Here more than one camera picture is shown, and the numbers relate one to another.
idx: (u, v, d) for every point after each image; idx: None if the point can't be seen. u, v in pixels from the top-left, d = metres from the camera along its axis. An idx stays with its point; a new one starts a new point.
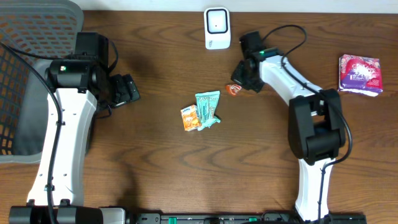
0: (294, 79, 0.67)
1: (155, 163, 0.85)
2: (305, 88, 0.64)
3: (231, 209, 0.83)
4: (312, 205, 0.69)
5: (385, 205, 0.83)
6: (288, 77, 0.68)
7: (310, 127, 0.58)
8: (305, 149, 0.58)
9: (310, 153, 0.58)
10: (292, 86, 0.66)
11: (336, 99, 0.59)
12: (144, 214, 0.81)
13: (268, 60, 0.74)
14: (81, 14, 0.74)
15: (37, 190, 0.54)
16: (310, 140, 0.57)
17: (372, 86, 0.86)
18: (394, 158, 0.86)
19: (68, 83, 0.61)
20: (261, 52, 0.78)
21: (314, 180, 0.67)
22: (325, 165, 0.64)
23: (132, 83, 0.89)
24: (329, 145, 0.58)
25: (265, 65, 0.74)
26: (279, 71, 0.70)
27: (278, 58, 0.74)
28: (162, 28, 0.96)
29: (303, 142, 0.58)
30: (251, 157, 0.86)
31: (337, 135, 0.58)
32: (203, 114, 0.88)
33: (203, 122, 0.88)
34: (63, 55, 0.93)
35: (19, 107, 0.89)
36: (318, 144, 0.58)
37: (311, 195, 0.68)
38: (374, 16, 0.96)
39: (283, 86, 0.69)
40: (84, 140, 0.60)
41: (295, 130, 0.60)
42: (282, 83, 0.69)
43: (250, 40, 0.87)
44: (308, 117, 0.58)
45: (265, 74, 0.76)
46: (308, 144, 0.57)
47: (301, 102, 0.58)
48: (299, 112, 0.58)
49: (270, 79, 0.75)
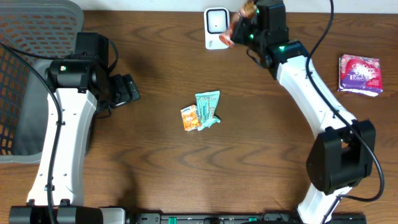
0: (324, 101, 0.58)
1: (155, 163, 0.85)
2: (336, 116, 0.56)
3: (231, 209, 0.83)
4: (318, 216, 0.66)
5: (385, 205, 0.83)
6: (316, 95, 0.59)
7: (337, 164, 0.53)
8: (328, 182, 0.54)
9: (333, 186, 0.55)
10: (321, 111, 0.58)
11: (370, 132, 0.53)
12: (144, 214, 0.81)
13: (290, 64, 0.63)
14: (81, 13, 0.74)
15: (38, 190, 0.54)
16: (334, 173, 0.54)
17: (372, 86, 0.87)
18: (395, 158, 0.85)
19: (68, 83, 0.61)
20: (280, 48, 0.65)
21: (328, 202, 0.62)
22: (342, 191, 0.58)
23: (132, 83, 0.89)
24: (352, 180, 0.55)
25: (286, 70, 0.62)
26: (304, 83, 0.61)
27: (302, 60, 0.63)
28: (162, 28, 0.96)
29: (326, 175, 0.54)
30: (251, 157, 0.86)
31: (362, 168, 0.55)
32: (203, 114, 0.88)
33: (203, 122, 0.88)
34: (63, 55, 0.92)
35: (19, 107, 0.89)
36: (342, 178, 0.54)
37: (319, 209, 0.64)
38: (374, 16, 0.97)
39: (308, 105, 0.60)
40: (85, 140, 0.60)
41: (319, 163, 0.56)
42: (307, 100, 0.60)
43: (273, 17, 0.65)
44: (336, 152, 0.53)
45: (283, 77, 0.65)
46: (333, 180, 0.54)
47: (331, 136, 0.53)
48: (328, 147, 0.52)
49: (288, 86, 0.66)
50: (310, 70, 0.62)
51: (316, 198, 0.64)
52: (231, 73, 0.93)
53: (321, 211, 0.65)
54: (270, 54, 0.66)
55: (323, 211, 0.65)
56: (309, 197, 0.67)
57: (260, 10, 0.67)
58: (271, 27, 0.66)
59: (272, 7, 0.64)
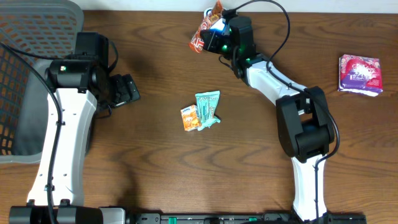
0: (279, 81, 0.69)
1: (155, 163, 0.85)
2: (290, 88, 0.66)
3: (231, 209, 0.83)
4: (310, 203, 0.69)
5: (385, 205, 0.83)
6: (274, 79, 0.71)
7: (298, 125, 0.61)
8: (295, 146, 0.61)
9: (301, 150, 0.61)
10: (278, 88, 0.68)
11: (321, 96, 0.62)
12: (144, 214, 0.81)
13: (254, 66, 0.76)
14: (81, 13, 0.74)
15: (37, 190, 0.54)
16: (300, 137, 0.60)
17: (372, 86, 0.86)
18: (395, 158, 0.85)
19: (68, 83, 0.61)
20: (247, 60, 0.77)
21: (308, 176, 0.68)
22: (318, 160, 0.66)
23: (132, 83, 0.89)
24: (319, 142, 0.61)
25: (252, 71, 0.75)
26: (265, 76, 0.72)
27: (263, 63, 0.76)
28: (163, 28, 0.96)
29: (293, 139, 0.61)
30: (251, 157, 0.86)
31: (326, 131, 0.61)
32: (203, 114, 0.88)
33: (203, 122, 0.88)
34: (63, 55, 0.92)
35: (19, 107, 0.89)
36: (307, 142, 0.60)
37: (308, 192, 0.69)
38: (374, 16, 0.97)
39: (270, 89, 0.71)
40: (85, 140, 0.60)
41: (283, 129, 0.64)
42: (267, 85, 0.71)
43: (243, 35, 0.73)
44: (295, 116, 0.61)
45: (252, 79, 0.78)
46: (298, 142, 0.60)
47: (288, 102, 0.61)
48: (288, 111, 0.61)
49: (258, 84, 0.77)
50: (268, 65, 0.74)
51: (300, 178, 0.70)
52: (231, 73, 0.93)
53: (308, 191, 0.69)
54: (240, 67, 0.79)
55: (311, 193, 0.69)
56: (296, 187, 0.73)
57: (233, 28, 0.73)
58: (241, 43, 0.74)
59: (241, 28, 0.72)
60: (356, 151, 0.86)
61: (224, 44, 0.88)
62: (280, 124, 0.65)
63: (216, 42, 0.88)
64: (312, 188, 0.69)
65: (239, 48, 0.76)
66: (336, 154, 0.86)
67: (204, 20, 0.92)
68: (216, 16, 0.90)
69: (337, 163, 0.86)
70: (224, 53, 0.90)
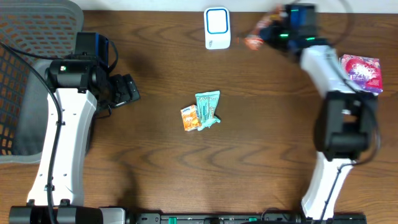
0: (334, 73, 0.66)
1: (155, 163, 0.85)
2: (344, 84, 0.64)
3: (231, 209, 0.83)
4: (318, 203, 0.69)
5: (385, 205, 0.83)
6: (333, 70, 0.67)
7: (339, 123, 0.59)
8: (328, 142, 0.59)
9: (331, 147, 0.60)
10: (332, 79, 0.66)
11: (373, 102, 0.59)
12: (144, 214, 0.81)
13: (312, 48, 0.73)
14: (81, 13, 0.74)
15: (37, 190, 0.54)
16: (336, 135, 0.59)
17: (372, 86, 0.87)
18: (395, 158, 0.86)
19: (68, 83, 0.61)
20: (311, 38, 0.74)
21: (328, 177, 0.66)
22: (343, 164, 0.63)
23: (132, 83, 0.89)
24: (352, 146, 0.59)
25: (309, 52, 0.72)
26: (323, 62, 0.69)
27: (324, 47, 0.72)
28: (162, 28, 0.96)
29: (328, 135, 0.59)
30: (251, 157, 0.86)
31: (364, 138, 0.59)
32: (203, 114, 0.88)
33: (203, 122, 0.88)
34: (63, 55, 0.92)
35: (19, 107, 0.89)
36: (342, 142, 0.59)
37: (320, 193, 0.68)
38: (374, 16, 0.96)
39: (322, 78, 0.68)
40: (85, 140, 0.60)
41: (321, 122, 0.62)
42: (321, 73, 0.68)
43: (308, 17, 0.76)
44: (339, 114, 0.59)
45: (308, 60, 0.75)
46: (333, 138, 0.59)
47: (337, 97, 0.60)
48: (334, 107, 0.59)
49: (310, 66, 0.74)
50: (328, 53, 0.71)
51: (319, 175, 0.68)
52: (231, 73, 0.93)
53: (322, 192, 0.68)
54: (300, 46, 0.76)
55: (324, 193, 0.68)
56: (312, 183, 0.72)
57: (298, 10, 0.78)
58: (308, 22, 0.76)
59: (304, 10, 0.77)
60: None
61: (282, 33, 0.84)
62: (319, 116, 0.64)
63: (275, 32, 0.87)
64: (328, 189, 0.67)
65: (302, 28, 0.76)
66: None
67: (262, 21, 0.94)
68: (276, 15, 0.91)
69: None
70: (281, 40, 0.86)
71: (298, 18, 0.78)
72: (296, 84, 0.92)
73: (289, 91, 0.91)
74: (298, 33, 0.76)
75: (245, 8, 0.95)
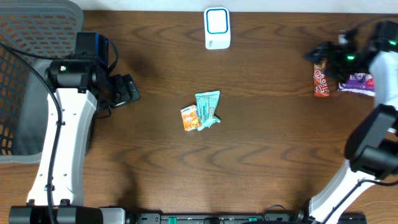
0: None
1: (155, 163, 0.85)
2: None
3: (231, 209, 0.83)
4: (326, 207, 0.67)
5: (385, 205, 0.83)
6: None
7: (378, 139, 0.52)
8: (357, 152, 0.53)
9: (360, 158, 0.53)
10: (393, 93, 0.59)
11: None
12: (144, 214, 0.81)
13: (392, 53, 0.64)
14: (81, 13, 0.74)
15: (37, 190, 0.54)
16: (370, 149, 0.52)
17: (372, 85, 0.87)
18: None
19: (68, 83, 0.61)
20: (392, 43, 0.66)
21: (344, 187, 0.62)
22: (364, 179, 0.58)
23: (132, 83, 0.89)
24: (382, 165, 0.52)
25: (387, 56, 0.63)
26: (392, 71, 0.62)
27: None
28: (162, 28, 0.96)
29: (361, 145, 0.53)
30: (251, 157, 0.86)
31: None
32: (203, 114, 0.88)
33: (203, 122, 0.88)
34: (63, 55, 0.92)
35: (19, 107, 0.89)
36: (373, 158, 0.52)
37: (330, 198, 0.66)
38: (374, 16, 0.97)
39: (383, 86, 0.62)
40: (85, 140, 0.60)
41: (360, 132, 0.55)
42: (385, 81, 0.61)
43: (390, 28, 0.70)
44: (383, 130, 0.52)
45: (375, 63, 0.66)
46: (364, 150, 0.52)
47: (390, 112, 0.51)
48: (381, 119, 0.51)
49: (375, 69, 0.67)
50: None
51: (336, 182, 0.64)
52: (231, 73, 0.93)
53: (333, 198, 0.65)
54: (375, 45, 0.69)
55: (335, 200, 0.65)
56: (328, 186, 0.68)
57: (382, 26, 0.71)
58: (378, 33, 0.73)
59: (385, 23, 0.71)
60: None
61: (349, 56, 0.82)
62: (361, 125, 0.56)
63: (333, 55, 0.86)
64: (339, 196, 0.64)
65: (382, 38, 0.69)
66: (336, 154, 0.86)
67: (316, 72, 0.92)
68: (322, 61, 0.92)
69: (336, 163, 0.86)
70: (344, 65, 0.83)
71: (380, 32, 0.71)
72: (296, 84, 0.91)
73: (289, 91, 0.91)
74: (374, 39, 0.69)
75: (245, 8, 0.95)
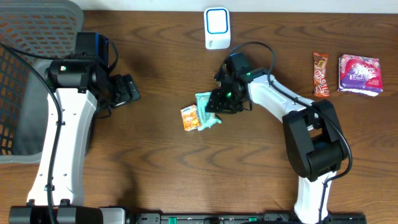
0: (283, 96, 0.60)
1: (155, 163, 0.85)
2: (297, 102, 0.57)
3: (231, 209, 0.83)
4: (313, 211, 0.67)
5: (385, 205, 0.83)
6: (277, 94, 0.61)
7: (310, 143, 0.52)
8: (307, 167, 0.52)
9: (314, 170, 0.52)
10: (283, 102, 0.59)
11: (329, 111, 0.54)
12: (144, 214, 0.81)
13: (255, 81, 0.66)
14: (81, 13, 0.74)
15: (37, 190, 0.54)
16: (312, 156, 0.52)
17: (372, 86, 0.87)
18: (395, 159, 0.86)
19: (68, 83, 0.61)
20: (247, 74, 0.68)
21: (316, 191, 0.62)
22: (328, 179, 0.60)
23: (132, 83, 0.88)
24: (332, 160, 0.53)
25: (254, 86, 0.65)
26: (267, 91, 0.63)
27: (265, 76, 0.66)
28: (163, 28, 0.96)
29: (305, 160, 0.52)
30: (251, 157, 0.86)
31: (339, 149, 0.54)
32: (205, 114, 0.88)
33: (203, 122, 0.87)
34: (63, 55, 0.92)
35: (19, 107, 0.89)
36: (321, 161, 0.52)
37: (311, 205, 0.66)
38: (374, 16, 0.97)
39: (274, 105, 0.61)
40: (85, 140, 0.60)
41: (292, 149, 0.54)
42: (272, 102, 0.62)
43: (235, 60, 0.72)
44: (306, 133, 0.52)
45: (255, 96, 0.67)
46: (311, 161, 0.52)
47: (296, 117, 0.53)
48: (296, 127, 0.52)
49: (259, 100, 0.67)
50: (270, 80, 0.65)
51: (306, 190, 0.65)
52: None
53: (313, 203, 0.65)
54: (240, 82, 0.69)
55: (315, 203, 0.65)
56: (300, 194, 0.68)
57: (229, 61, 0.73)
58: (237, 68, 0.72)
59: (233, 56, 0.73)
60: (356, 151, 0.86)
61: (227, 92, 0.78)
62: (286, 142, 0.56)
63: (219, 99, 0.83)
64: (318, 201, 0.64)
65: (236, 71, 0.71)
66: None
67: (316, 71, 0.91)
68: (322, 61, 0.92)
69: None
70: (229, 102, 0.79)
71: (232, 67, 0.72)
72: (296, 84, 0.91)
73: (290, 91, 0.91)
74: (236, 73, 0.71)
75: (245, 8, 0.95)
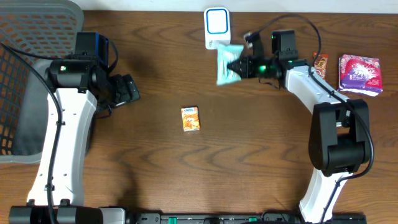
0: (321, 88, 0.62)
1: (155, 163, 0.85)
2: (332, 96, 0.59)
3: (231, 209, 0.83)
4: (318, 210, 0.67)
5: (385, 205, 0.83)
6: (316, 85, 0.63)
7: (333, 136, 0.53)
8: (326, 159, 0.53)
9: (330, 163, 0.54)
10: (319, 93, 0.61)
11: (364, 111, 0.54)
12: (144, 214, 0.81)
13: (295, 68, 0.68)
14: (81, 13, 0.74)
15: (37, 190, 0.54)
16: (333, 149, 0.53)
17: (372, 86, 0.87)
18: (395, 158, 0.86)
19: (68, 83, 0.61)
20: (289, 61, 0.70)
21: (326, 190, 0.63)
22: (341, 178, 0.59)
23: (132, 83, 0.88)
24: (351, 160, 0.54)
25: (292, 73, 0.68)
26: (306, 79, 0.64)
27: (305, 66, 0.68)
28: (163, 28, 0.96)
29: (324, 151, 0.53)
30: (251, 157, 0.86)
31: (362, 150, 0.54)
32: (226, 71, 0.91)
33: (224, 78, 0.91)
34: (63, 55, 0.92)
35: (19, 107, 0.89)
36: (340, 157, 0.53)
37: (318, 202, 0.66)
38: (373, 17, 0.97)
39: (309, 94, 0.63)
40: (85, 140, 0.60)
41: (315, 138, 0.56)
42: (308, 90, 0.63)
43: (283, 40, 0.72)
44: (333, 127, 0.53)
45: (290, 83, 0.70)
46: (329, 154, 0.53)
47: (328, 108, 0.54)
48: (324, 117, 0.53)
49: (293, 88, 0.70)
50: (311, 70, 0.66)
51: (316, 186, 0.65)
52: None
53: (320, 201, 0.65)
54: (278, 68, 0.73)
55: (323, 201, 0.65)
56: (310, 190, 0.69)
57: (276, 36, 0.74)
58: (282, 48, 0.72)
59: (282, 33, 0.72)
60: None
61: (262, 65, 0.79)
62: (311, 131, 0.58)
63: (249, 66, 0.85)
64: (325, 199, 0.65)
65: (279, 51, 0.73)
66: None
67: (315, 71, 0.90)
68: (322, 61, 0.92)
69: None
70: (260, 74, 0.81)
71: (279, 45, 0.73)
72: None
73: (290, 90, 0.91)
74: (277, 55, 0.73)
75: (245, 8, 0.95)
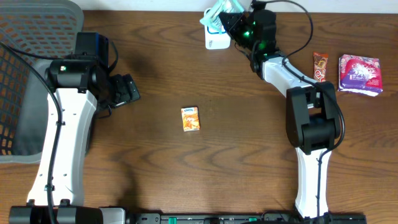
0: (293, 74, 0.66)
1: (155, 163, 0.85)
2: (303, 81, 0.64)
3: (231, 209, 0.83)
4: (311, 199, 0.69)
5: (384, 205, 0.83)
6: (288, 73, 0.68)
7: (306, 116, 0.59)
8: (300, 137, 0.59)
9: (306, 140, 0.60)
10: (290, 80, 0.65)
11: (331, 91, 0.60)
12: (144, 214, 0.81)
13: (270, 60, 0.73)
14: (81, 13, 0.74)
15: (37, 190, 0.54)
16: (306, 128, 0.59)
17: (372, 86, 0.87)
18: (395, 158, 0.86)
19: (68, 83, 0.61)
20: (265, 54, 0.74)
21: (311, 172, 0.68)
22: (321, 154, 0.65)
23: (132, 83, 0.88)
24: (324, 135, 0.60)
25: (267, 64, 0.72)
26: (279, 70, 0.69)
27: (279, 58, 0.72)
28: (163, 28, 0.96)
29: (299, 130, 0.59)
30: (251, 157, 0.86)
31: (333, 126, 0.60)
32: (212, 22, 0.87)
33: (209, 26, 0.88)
34: (63, 55, 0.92)
35: (20, 107, 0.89)
36: (313, 134, 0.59)
37: (309, 189, 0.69)
38: (374, 17, 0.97)
39: (282, 83, 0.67)
40: (85, 140, 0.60)
41: (291, 120, 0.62)
42: (280, 79, 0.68)
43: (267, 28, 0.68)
44: (305, 107, 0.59)
45: (267, 73, 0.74)
46: (304, 132, 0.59)
47: (300, 91, 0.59)
48: (296, 100, 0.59)
49: (269, 78, 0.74)
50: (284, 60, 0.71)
51: (304, 173, 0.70)
52: (231, 73, 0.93)
53: (310, 187, 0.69)
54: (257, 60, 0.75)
55: (313, 188, 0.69)
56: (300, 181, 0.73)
57: (257, 23, 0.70)
58: (262, 39, 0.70)
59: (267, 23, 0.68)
60: (356, 152, 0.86)
61: (245, 31, 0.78)
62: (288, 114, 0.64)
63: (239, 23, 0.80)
64: (314, 183, 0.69)
65: (260, 42, 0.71)
66: (336, 154, 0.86)
67: (316, 71, 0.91)
68: (322, 61, 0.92)
69: (336, 163, 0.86)
70: (242, 40, 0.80)
71: (259, 34, 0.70)
72: None
73: None
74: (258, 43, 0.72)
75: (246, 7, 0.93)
